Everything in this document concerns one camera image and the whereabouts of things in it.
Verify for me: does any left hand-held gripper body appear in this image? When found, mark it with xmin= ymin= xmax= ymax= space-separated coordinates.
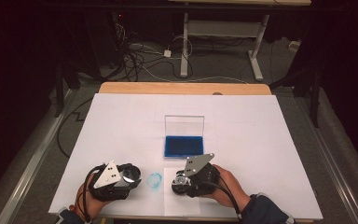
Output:
xmin=88 ymin=160 xmax=131 ymax=202

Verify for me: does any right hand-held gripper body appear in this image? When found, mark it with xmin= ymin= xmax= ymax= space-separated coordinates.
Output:
xmin=183 ymin=152 xmax=222 ymax=199

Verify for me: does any round stamp with clear handle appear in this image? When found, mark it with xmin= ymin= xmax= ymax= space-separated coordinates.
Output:
xmin=171 ymin=173 xmax=190 ymax=196

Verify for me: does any person's left hand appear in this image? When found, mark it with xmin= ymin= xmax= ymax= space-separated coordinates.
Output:
xmin=74 ymin=181 xmax=113 ymax=218

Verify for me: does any person's right hand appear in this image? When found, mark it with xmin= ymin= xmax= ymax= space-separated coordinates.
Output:
xmin=203 ymin=163 xmax=252 ymax=209

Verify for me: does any white paper sheet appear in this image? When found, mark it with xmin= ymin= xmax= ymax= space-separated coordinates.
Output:
xmin=162 ymin=166 xmax=201 ymax=217

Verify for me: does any blue round ink mark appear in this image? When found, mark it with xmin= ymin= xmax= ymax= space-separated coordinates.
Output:
xmin=145 ymin=172 xmax=164 ymax=189

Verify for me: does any blue ink pad clear case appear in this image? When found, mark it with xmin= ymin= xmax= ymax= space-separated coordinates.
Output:
xmin=163 ymin=115 xmax=206 ymax=160

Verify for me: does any large white table cover sheet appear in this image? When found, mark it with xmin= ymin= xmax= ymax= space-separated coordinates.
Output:
xmin=48 ymin=92 xmax=324 ymax=220

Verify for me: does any black stand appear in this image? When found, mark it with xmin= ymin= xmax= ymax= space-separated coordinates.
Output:
xmin=269 ymin=66 xmax=324 ymax=129
xmin=53 ymin=60 xmax=82 ymax=119

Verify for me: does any white power strip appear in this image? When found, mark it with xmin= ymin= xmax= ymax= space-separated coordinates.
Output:
xmin=287 ymin=40 xmax=302 ymax=53

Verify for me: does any left hand-held gripper black cable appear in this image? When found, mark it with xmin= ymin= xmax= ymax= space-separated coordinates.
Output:
xmin=76 ymin=164 xmax=104 ymax=224

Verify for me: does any hand-held gripper black cable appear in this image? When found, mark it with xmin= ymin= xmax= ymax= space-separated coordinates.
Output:
xmin=203 ymin=174 xmax=242 ymax=220
xmin=76 ymin=164 xmax=104 ymax=224

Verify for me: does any right hand-held gripper black cable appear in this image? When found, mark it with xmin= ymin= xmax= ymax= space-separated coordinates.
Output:
xmin=203 ymin=174 xmax=242 ymax=220

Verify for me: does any black cable beside table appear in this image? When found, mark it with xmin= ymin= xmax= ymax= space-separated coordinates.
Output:
xmin=56 ymin=97 xmax=94 ymax=159

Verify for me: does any metal floor rail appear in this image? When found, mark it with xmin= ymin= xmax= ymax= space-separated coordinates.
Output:
xmin=0 ymin=88 xmax=77 ymax=224
xmin=293 ymin=94 xmax=358 ymax=224

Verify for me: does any white floor cable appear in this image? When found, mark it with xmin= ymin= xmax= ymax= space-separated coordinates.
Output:
xmin=136 ymin=43 xmax=250 ymax=85

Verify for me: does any bundle of black floor cables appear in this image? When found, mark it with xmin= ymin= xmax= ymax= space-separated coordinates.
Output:
xmin=113 ymin=22 xmax=195 ymax=83

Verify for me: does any white metal desk frame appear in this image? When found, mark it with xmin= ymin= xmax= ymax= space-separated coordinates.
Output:
xmin=167 ymin=0 xmax=312 ymax=82

